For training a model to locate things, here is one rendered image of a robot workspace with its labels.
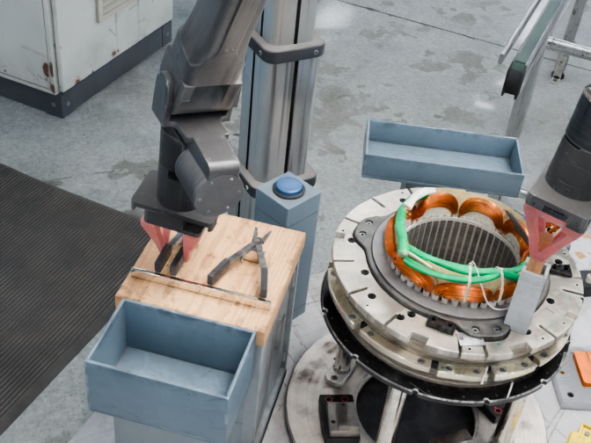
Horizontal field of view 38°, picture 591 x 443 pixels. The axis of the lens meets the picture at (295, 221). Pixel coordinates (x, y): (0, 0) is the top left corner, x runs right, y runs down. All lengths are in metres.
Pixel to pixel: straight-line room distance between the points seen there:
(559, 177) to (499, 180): 0.47
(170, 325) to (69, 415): 1.29
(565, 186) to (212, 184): 0.36
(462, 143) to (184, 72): 0.68
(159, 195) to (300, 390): 0.44
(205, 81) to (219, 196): 0.12
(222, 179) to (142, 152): 2.31
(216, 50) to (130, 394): 0.40
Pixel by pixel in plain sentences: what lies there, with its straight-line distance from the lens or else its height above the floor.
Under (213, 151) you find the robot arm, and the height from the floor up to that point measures 1.29.
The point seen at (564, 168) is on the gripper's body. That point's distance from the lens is 0.90.
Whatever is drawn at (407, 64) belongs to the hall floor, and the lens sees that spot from 3.96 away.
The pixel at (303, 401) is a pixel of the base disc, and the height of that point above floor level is 0.80.
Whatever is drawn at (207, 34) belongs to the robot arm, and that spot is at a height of 1.42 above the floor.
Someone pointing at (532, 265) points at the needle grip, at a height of 1.19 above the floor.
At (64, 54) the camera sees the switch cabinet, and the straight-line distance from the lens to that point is 3.29.
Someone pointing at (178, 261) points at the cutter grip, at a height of 1.10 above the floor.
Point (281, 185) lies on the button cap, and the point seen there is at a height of 1.04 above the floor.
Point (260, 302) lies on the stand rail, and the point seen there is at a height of 1.08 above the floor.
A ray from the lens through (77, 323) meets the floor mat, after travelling 2.53.
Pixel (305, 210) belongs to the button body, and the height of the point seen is 1.01.
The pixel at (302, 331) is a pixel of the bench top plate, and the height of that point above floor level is 0.78.
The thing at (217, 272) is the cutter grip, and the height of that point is 1.09.
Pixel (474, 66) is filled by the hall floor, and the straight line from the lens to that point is 4.06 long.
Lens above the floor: 1.80
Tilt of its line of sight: 38 degrees down
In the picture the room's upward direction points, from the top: 7 degrees clockwise
